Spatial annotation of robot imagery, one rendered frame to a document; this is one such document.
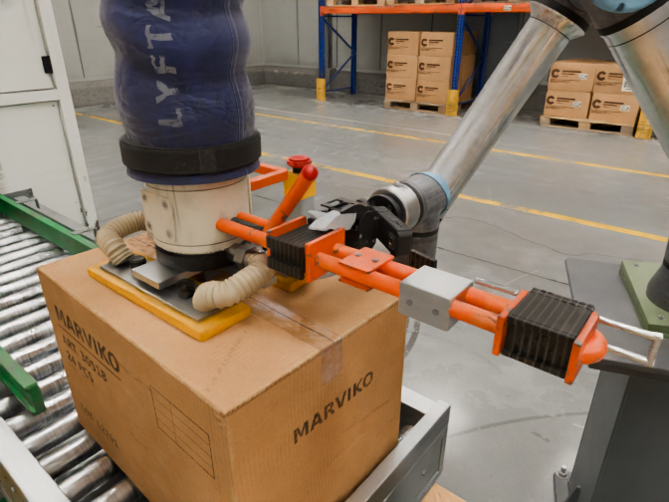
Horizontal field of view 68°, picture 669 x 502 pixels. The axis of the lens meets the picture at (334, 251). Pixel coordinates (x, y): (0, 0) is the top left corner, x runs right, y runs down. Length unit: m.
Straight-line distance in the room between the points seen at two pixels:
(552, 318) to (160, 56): 0.59
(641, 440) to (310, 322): 0.97
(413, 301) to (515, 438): 1.47
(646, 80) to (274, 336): 0.71
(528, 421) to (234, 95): 1.69
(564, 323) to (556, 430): 1.57
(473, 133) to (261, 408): 0.66
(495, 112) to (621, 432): 0.87
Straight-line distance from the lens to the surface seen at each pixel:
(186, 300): 0.84
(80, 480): 1.21
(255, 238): 0.77
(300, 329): 0.78
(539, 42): 1.05
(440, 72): 8.55
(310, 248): 0.68
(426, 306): 0.61
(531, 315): 0.57
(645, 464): 1.56
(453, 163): 1.06
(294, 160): 1.37
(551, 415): 2.18
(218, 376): 0.70
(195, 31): 0.76
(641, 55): 0.95
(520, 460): 1.97
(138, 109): 0.79
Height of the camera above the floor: 1.38
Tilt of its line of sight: 25 degrees down
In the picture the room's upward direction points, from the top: straight up
